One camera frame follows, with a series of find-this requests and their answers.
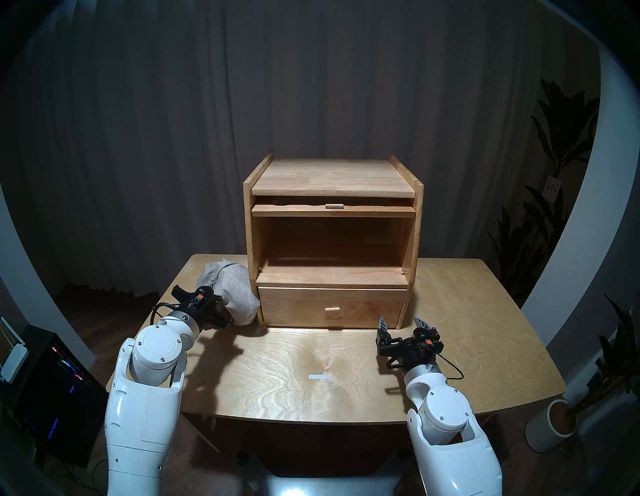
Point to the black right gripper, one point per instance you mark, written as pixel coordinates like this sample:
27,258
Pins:
411,351

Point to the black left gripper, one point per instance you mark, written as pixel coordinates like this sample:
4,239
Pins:
210,315

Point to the grey pants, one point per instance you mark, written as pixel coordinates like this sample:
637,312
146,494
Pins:
235,295

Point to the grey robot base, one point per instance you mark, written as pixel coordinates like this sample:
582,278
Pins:
320,487

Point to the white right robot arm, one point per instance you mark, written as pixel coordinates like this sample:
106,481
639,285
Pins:
442,415

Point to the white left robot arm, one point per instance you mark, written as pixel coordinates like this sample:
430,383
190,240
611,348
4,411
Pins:
145,400

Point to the wooden drawer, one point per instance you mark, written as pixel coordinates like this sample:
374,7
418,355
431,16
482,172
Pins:
300,307

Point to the white plant pot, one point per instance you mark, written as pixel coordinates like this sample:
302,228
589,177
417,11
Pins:
542,432

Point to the wooden cabinet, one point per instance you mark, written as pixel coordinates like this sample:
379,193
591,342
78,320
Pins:
330,177

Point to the black computer tower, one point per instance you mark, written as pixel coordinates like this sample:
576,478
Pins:
60,400

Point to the grey curtain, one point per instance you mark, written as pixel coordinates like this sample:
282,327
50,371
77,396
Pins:
150,150

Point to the white router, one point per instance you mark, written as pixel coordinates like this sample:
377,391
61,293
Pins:
14,362

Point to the white plant tag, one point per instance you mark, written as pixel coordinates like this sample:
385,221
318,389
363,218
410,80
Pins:
551,189

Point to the potted dark plant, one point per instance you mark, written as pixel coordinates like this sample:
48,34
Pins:
620,360

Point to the tall dark leafy plant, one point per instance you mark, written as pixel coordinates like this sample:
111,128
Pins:
565,125

